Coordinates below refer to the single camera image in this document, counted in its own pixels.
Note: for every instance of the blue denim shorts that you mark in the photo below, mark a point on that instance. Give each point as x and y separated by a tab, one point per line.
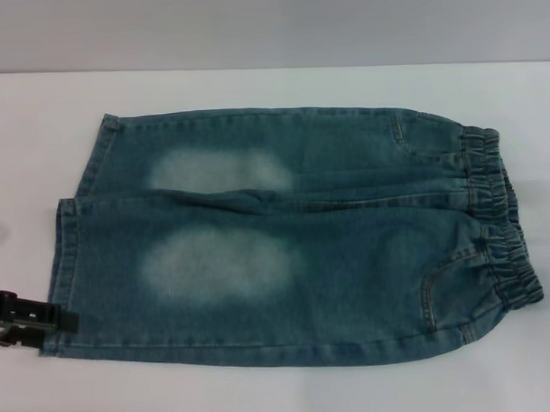
303	241

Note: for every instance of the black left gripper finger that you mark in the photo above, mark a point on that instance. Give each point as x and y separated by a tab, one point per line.
34	311
22	337

